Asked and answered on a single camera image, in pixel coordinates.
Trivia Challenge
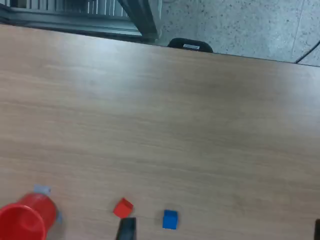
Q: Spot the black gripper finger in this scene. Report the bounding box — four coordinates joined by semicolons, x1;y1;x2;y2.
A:
313;218;320;240
115;217;137;240

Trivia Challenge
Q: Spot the blue cube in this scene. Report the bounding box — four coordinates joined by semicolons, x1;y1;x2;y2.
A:
162;209;179;230

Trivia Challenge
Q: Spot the red plastic bin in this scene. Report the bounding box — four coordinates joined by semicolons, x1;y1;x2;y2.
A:
0;191;59;240

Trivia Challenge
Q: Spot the red cube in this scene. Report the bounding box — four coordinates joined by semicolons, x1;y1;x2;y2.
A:
112;197;135;219

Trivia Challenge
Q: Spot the dark bulky object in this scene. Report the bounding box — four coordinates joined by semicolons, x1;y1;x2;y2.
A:
166;37;215;54

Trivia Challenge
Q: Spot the grey metal robot stand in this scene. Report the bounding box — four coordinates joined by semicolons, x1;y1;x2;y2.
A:
0;0;162;45

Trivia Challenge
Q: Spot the thin black floor cable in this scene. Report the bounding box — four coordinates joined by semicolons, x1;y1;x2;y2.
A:
294;39;320;65

